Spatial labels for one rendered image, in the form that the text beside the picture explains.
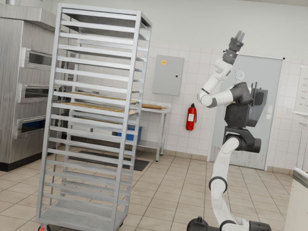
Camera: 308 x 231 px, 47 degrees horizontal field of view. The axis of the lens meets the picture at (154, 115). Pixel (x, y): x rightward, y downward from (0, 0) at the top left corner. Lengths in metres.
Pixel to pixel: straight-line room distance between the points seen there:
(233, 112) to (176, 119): 4.12
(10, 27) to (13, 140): 1.35
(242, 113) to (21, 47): 2.85
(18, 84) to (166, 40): 3.21
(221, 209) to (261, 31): 4.50
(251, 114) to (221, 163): 0.44
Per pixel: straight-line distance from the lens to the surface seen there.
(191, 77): 6.72
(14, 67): 4.59
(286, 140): 6.91
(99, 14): 2.78
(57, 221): 3.01
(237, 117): 2.71
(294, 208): 2.41
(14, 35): 4.63
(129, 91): 2.63
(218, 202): 2.85
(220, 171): 2.82
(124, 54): 2.68
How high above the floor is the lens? 1.31
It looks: 5 degrees down
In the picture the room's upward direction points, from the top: 8 degrees clockwise
